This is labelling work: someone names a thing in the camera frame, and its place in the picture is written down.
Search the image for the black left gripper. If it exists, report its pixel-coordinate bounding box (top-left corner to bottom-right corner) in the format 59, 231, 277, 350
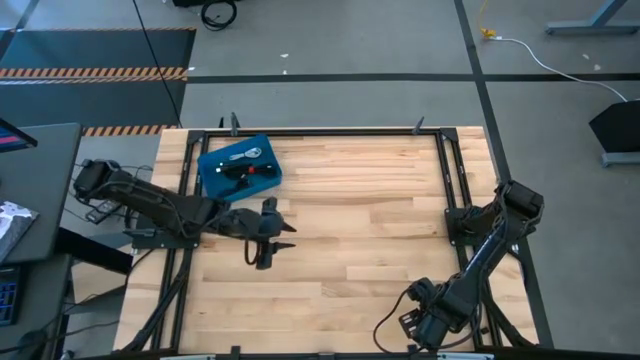
223, 196, 298, 271

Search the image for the blue plastic tray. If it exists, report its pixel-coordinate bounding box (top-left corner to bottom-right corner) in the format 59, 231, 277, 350
197, 133, 284, 204

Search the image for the black power brick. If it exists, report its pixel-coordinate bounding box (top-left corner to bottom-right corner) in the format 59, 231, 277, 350
83, 198, 123, 225

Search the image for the grey side desk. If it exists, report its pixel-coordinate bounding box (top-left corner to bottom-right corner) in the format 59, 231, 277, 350
0, 122, 84, 265

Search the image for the grey metal foot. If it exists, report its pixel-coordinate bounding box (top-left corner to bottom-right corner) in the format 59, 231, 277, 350
601, 151, 640, 169

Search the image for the hazard striped floor mat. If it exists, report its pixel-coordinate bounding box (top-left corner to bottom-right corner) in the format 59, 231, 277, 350
0, 27, 197, 137

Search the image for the printed book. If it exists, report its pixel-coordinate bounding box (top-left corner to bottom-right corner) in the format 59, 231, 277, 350
0, 199, 41, 265

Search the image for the black box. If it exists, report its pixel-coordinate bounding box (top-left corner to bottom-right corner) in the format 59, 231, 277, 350
588, 98, 640, 154

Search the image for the black keyboard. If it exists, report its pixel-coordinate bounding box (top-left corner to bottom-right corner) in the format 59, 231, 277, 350
0, 264, 25, 327

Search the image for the desk monitor screen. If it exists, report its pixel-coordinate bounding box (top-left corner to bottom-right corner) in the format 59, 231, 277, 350
0, 117, 39, 154

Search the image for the grey table leg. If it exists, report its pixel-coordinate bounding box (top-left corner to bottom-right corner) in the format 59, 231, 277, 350
544, 0, 640, 36

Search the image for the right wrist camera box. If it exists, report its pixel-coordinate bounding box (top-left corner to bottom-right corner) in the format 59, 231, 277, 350
397, 308, 422, 340

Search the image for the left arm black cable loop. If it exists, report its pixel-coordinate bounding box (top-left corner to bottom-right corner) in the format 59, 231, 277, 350
243, 237, 262, 267

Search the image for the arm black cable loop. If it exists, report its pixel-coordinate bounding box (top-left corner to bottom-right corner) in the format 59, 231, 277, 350
243, 237, 262, 267
372, 287, 416, 356

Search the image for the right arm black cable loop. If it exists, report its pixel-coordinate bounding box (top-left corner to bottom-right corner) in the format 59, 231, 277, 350
372, 287, 416, 356

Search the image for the white USB-C cable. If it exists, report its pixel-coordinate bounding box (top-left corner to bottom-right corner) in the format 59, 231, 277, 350
228, 146, 263, 163

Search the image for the black aluminium table frame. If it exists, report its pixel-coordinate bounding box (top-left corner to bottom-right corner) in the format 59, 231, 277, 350
119, 126, 555, 360

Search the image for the long thin black cable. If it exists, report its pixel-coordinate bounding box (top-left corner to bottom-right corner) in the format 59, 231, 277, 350
131, 0, 184, 129

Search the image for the coiled black floor cable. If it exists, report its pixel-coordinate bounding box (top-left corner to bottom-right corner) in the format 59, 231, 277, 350
200, 0, 239, 32

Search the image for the yellow floor cable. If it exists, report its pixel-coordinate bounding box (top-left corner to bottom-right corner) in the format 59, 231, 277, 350
478, 0, 498, 40

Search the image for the white floor cable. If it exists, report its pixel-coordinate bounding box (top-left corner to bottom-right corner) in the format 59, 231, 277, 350
492, 35, 629, 104

